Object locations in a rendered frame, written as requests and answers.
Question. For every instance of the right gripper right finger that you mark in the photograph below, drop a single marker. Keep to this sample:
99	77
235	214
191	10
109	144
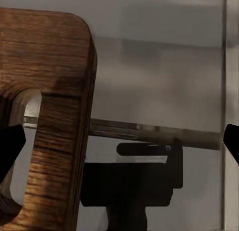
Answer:
231	140

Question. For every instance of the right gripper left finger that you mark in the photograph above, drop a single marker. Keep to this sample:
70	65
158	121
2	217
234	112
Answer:
12	140

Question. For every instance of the cutting board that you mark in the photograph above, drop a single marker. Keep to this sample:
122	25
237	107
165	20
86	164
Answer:
53	52

